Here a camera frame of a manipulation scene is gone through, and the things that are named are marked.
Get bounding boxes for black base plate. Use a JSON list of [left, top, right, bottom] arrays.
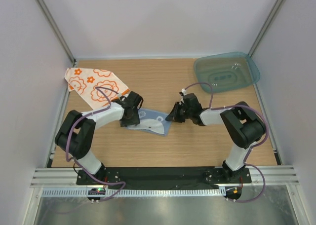
[[76, 166, 252, 186]]

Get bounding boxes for teal plastic tub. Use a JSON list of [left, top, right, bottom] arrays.
[[193, 52, 260, 93]]

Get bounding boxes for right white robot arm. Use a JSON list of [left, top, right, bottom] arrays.
[[165, 93, 268, 184]]

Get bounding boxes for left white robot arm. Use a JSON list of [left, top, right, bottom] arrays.
[[55, 91, 144, 186]]

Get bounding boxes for white orange flower towel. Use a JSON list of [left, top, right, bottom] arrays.
[[65, 67, 130, 110]]

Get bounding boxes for blue terry towel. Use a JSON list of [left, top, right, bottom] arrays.
[[126, 108, 171, 136]]

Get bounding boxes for slotted metal rail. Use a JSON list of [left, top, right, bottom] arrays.
[[42, 187, 226, 198]]

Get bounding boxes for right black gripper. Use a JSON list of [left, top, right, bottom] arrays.
[[166, 102, 193, 124]]

